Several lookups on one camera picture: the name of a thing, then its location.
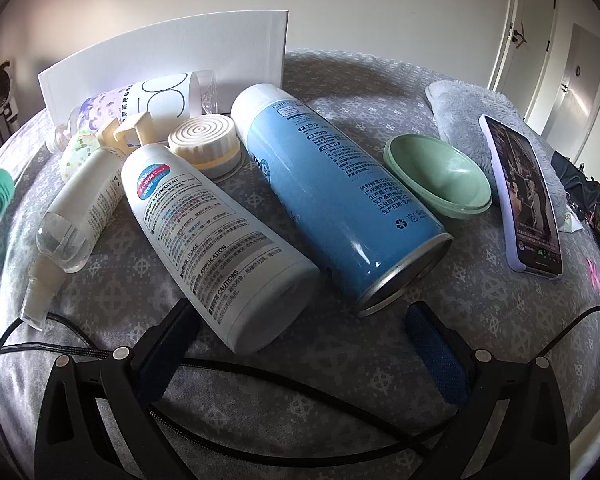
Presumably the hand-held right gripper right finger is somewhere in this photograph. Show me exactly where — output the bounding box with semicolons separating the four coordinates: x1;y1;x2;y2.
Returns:
405;301;572;480

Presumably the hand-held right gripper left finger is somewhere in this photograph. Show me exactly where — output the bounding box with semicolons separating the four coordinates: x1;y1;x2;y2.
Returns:
34;298;202;480

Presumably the small clear spray bottle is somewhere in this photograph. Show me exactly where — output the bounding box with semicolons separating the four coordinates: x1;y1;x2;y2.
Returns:
19;211;99;332

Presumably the green dotted small bottle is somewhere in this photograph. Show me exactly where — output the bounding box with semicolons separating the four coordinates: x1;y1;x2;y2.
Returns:
60;130;103;183

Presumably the small white pump bottle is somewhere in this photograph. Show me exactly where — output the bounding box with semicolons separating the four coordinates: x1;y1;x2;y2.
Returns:
47;119;131;256

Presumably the large white pump lotion bottle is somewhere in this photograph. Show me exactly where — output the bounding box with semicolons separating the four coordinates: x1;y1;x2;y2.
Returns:
114;111;322;355

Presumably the clear purple label water bottle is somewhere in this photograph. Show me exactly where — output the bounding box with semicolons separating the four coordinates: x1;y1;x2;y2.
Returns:
46;70;220;153

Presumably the green bowl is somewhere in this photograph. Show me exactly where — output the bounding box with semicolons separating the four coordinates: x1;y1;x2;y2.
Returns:
383;133;494;221

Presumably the blue spray can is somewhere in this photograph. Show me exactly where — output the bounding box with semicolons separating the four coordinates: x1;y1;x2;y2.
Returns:
230;82;455;318

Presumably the cream round ribbed jar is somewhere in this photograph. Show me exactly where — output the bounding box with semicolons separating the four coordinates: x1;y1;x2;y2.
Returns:
168;116;243;180

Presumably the white storage box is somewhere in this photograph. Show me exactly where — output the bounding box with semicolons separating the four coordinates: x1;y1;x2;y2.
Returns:
37;9;291;126

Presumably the grey patterned bedspread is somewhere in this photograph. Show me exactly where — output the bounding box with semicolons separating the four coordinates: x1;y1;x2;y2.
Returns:
0;49;600;480

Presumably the smartphone in lilac case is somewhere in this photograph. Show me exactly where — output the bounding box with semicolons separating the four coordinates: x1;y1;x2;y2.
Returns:
478;115;565;279

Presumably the white paper scrap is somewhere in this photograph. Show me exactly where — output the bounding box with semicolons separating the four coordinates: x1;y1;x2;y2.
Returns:
560;210;584;234

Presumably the dark clothing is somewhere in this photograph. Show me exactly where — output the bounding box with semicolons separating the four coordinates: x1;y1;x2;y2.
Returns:
550;152;600;211

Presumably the grey fluffy cloth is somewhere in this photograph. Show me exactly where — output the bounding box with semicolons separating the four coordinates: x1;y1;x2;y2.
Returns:
425;80;568;233

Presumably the white door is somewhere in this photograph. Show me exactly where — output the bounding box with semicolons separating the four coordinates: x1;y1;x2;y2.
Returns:
487;0;558;106
545;22;600;161

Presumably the braided black cable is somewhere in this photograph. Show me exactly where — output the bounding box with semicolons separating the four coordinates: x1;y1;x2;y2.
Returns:
0;311;131;480

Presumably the smooth black cable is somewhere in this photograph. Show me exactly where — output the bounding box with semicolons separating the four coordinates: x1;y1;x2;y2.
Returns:
145;306;600;461

